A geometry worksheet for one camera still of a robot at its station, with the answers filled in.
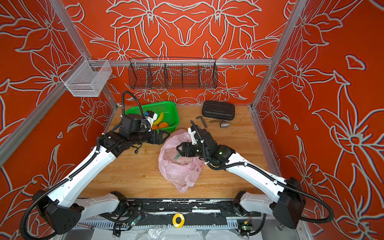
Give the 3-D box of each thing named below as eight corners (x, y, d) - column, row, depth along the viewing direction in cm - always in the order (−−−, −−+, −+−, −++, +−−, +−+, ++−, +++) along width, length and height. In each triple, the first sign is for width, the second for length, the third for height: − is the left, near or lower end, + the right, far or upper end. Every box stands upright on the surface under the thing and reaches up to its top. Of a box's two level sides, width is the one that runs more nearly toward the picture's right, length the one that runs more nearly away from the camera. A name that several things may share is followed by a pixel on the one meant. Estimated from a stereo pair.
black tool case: (200, 116, 113) (201, 112, 109) (203, 102, 123) (204, 98, 119) (233, 121, 110) (234, 116, 106) (233, 106, 120) (234, 102, 116)
